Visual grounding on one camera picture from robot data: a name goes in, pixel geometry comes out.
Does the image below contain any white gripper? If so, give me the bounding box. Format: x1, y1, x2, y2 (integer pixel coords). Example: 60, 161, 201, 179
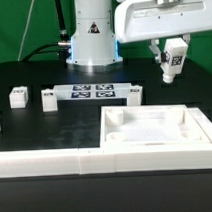
114, 0, 212, 64

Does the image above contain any white square tabletop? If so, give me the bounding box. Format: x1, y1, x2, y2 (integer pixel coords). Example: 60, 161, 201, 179
100, 105, 212, 149

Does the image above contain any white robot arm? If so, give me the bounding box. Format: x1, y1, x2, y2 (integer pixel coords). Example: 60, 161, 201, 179
67, 0, 212, 68

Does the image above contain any white right fence wall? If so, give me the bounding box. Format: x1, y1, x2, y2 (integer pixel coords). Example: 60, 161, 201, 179
188, 108, 212, 142

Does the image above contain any black cable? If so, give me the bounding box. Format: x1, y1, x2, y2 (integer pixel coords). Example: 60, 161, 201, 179
18, 0, 74, 62

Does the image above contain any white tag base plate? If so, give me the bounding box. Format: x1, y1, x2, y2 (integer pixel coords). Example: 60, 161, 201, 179
53, 83, 131, 100

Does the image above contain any white thin cable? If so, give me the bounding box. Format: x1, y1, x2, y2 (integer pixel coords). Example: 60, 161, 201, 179
14, 0, 39, 62

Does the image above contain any white front fence wall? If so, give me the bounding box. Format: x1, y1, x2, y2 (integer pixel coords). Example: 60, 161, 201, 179
0, 144, 212, 178

